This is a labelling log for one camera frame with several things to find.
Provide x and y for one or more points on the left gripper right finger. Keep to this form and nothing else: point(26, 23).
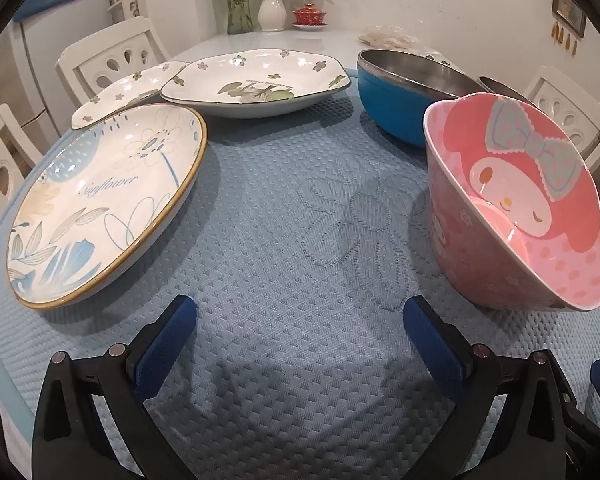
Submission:
point(506, 421)

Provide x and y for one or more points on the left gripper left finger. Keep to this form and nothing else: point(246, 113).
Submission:
point(69, 441)

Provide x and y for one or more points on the pink cartoon melamine bowl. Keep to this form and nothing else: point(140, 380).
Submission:
point(514, 212)

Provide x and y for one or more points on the round sunflower plate gold rim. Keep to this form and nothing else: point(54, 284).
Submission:
point(101, 202)

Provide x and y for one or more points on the magenta steel bowl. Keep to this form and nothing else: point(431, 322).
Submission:
point(501, 89)

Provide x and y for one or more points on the small green-rimmed forest plate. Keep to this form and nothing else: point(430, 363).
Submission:
point(125, 92)

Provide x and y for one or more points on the blue steel bowl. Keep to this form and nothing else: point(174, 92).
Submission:
point(396, 87)

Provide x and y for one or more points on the large green-rimmed forest plate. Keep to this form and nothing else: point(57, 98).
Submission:
point(257, 83)

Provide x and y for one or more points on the white chair far right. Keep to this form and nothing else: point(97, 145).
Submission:
point(571, 107)

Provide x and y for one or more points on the blue waffle table mat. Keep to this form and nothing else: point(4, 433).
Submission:
point(301, 239)

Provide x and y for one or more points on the white chair far left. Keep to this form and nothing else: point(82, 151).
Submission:
point(85, 67)

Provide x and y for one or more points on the white refrigerator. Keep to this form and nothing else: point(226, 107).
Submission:
point(29, 50)

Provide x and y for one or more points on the lower small framed picture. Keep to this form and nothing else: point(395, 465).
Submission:
point(571, 14)

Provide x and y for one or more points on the plastic snack bag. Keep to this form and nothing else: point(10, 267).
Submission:
point(389, 37)

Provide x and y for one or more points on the white ceramic flower vase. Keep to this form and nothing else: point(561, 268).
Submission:
point(272, 16)

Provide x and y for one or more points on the red lidded teacup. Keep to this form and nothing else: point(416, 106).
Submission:
point(309, 17)

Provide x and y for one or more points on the orange hanging wall ornament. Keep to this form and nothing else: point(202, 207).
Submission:
point(564, 38)

